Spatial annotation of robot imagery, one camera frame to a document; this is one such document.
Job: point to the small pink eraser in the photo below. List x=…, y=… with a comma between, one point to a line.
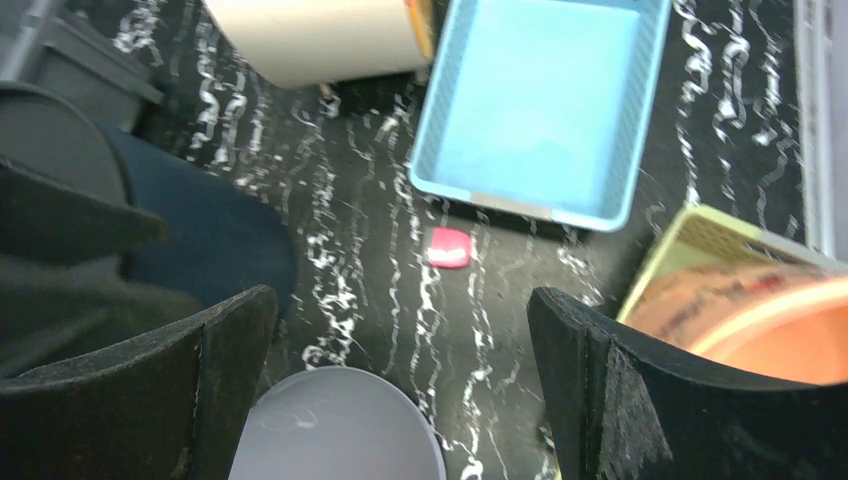
x=448, y=248

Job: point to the grey plastic bin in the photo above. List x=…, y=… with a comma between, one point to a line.
x=46, y=45

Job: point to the light grey plastic bucket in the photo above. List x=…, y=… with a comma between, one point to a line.
x=337, y=422

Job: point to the orange plastic bucket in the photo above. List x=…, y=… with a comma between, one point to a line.
x=783, y=321

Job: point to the dark blue bucket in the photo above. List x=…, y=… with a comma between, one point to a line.
x=221, y=241

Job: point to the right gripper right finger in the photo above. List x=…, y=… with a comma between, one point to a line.
x=624, y=405

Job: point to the cream cylindrical container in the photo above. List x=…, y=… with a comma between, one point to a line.
x=296, y=43

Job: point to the yellow plastic basket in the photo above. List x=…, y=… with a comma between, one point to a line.
x=700, y=235

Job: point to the light blue plastic basket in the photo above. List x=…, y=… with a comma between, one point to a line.
x=541, y=108

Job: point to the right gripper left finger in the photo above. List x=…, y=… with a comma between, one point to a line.
x=167, y=404

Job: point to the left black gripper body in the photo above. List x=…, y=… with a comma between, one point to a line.
x=67, y=228

